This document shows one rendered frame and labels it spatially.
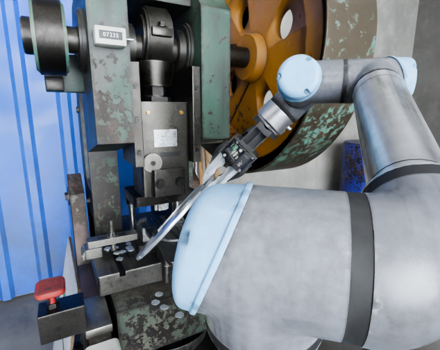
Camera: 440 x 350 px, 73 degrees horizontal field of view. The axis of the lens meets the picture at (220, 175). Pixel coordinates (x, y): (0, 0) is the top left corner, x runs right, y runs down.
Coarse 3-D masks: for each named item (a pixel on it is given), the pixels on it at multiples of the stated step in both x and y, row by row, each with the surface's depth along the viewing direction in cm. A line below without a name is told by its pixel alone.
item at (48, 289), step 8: (40, 280) 69; (48, 280) 69; (56, 280) 69; (64, 280) 69; (40, 288) 66; (48, 288) 66; (56, 288) 66; (64, 288) 66; (40, 296) 64; (48, 296) 64; (56, 296) 65
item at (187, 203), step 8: (208, 184) 69; (192, 192) 91; (200, 192) 66; (184, 200) 92; (192, 200) 65; (176, 208) 92; (184, 208) 72; (176, 216) 71; (168, 224) 72; (160, 232) 74; (152, 240) 82; (144, 248) 82; (152, 248) 65
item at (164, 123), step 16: (144, 112) 85; (160, 112) 87; (176, 112) 89; (144, 128) 85; (160, 128) 88; (176, 128) 90; (144, 144) 86; (160, 144) 88; (176, 144) 91; (144, 160) 86; (160, 160) 88; (176, 160) 92; (144, 176) 88; (160, 176) 87; (176, 176) 90; (144, 192) 89; (160, 192) 88; (176, 192) 91
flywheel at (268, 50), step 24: (240, 0) 111; (264, 0) 99; (288, 0) 89; (312, 0) 77; (240, 24) 116; (264, 24) 100; (312, 24) 78; (264, 48) 100; (288, 48) 91; (312, 48) 78; (240, 72) 109; (264, 72) 102; (240, 96) 117; (264, 96) 109; (240, 120) 119; (264, 144) 101
